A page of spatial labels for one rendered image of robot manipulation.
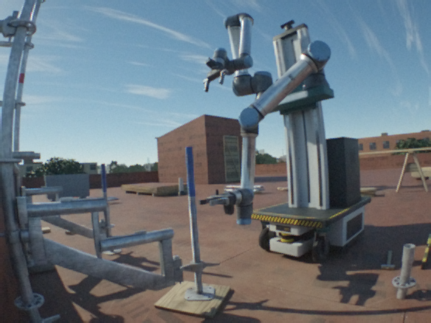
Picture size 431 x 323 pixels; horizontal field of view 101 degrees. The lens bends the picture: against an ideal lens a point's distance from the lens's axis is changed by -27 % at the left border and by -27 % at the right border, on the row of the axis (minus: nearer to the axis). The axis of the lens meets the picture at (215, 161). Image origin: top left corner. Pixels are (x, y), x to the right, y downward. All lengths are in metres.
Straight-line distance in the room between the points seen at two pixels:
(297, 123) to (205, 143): 8.36
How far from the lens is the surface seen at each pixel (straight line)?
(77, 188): 6.95
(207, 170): 10.07
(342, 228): 1.71
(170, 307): 1.24
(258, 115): 1.40
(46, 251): 0.93
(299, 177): 1.97
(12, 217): 0.90
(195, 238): 1.20
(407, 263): 1.23
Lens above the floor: 0.67
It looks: 1 degrees up
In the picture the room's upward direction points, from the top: 3 degrees counter-clockwise
